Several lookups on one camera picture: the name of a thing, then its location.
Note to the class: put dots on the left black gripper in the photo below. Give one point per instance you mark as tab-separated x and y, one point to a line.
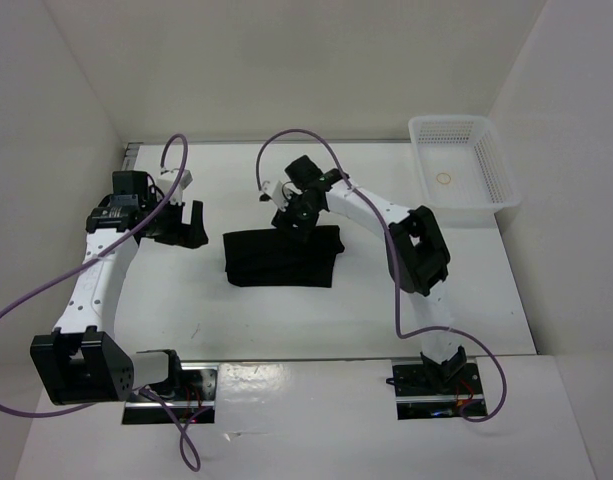
182	234

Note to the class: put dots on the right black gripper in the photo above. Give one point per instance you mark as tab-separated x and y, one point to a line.
286	220

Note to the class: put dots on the black skirt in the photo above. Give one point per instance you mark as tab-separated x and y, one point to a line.
269	258

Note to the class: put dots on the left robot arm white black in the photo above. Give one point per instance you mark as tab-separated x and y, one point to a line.
80	361

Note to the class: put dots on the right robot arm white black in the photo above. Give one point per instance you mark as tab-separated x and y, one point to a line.
416	252

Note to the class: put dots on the white plastic perforated basket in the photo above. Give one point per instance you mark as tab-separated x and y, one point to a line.
469	149

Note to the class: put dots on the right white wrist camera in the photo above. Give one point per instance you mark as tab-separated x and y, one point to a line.
275	192

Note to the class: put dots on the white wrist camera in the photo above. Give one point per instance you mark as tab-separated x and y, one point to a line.
176	181
275	192

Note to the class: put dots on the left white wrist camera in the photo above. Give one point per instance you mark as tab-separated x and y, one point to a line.
176	181

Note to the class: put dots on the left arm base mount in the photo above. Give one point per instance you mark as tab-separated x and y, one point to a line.
192	398

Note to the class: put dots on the orange ring basket mark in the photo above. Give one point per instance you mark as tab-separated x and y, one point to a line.
443	178

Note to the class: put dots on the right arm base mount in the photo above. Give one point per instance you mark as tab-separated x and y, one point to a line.
423	391

